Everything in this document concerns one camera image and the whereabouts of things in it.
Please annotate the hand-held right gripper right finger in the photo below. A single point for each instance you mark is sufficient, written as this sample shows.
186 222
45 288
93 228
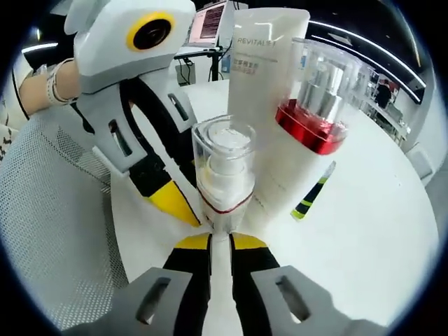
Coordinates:
273 301

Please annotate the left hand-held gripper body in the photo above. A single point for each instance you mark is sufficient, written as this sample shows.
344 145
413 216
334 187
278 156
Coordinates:
105 52

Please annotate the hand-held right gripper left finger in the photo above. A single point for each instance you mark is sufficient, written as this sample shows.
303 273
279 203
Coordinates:
168 301

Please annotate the small white skincare bottle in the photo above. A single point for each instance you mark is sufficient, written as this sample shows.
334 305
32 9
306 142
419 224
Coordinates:
224 168

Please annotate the large white skincare tube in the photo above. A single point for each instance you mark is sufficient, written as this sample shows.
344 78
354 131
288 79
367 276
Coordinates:
262 70

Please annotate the green black skincare sachet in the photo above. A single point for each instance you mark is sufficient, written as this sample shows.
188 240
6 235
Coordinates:
311 196

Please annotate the white red-collared skincare pump bottle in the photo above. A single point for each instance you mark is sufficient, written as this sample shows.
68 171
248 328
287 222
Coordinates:
297 168

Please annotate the white standing desk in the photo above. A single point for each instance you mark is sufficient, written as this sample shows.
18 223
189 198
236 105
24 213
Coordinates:
199 52

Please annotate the laptop with lit screen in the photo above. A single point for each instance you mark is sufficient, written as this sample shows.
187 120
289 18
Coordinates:
210 24

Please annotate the person's printed white shirt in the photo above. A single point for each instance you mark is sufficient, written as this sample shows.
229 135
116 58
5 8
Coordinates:
7 140

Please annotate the grey mesh office chair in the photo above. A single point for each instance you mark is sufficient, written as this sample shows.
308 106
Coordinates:
52 227

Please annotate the white framed office chair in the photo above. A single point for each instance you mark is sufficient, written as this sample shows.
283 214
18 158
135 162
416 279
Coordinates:
420 162

